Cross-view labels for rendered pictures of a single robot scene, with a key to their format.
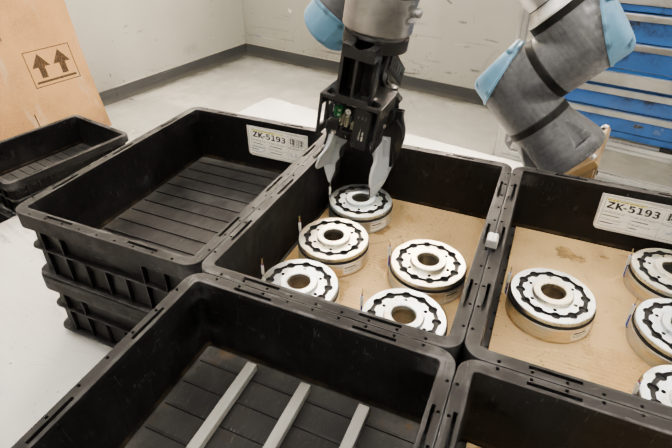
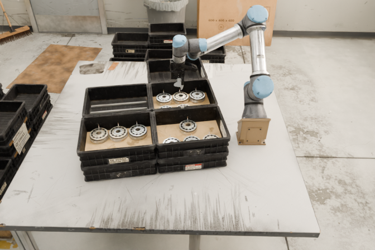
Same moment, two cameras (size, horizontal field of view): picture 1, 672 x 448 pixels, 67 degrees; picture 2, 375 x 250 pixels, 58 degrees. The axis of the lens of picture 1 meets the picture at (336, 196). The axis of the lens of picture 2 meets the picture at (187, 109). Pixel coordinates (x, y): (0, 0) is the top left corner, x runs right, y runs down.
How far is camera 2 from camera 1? 1.77 m
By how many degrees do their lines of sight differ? 46
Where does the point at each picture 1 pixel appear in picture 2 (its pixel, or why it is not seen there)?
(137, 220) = (168, 74)
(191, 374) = (140, 97)
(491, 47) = not seen: outside the picture
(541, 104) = (247, 99)
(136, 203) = not seen: hidden behind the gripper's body
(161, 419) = (131, 99)
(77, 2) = not seen: outside the picture
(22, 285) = not seen: hidden behind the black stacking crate
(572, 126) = (250, 109)
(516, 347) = (174, 127)
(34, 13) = not seen: outside the picture
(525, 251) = (206, 123)
